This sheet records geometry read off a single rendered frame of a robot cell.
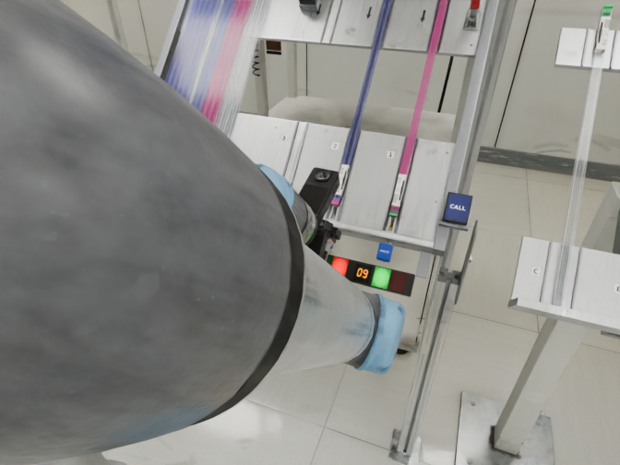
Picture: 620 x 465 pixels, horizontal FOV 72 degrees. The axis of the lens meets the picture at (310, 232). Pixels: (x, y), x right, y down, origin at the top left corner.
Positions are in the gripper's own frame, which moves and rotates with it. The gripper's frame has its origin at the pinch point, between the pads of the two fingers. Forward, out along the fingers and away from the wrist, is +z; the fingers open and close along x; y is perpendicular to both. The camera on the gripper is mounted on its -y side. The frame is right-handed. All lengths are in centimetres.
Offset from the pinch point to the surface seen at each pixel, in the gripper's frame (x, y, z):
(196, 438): -33, 58, 43
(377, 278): 10.7, 4.6, 3.4
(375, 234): 9.0, -2.6, 0.2
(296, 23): -18.6, -44.5, 2.3
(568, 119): 73, -116, 167
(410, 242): 15.1, -2.6, 0.2
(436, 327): 23.0, 10.4, 18.5
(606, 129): 92, -114, 169
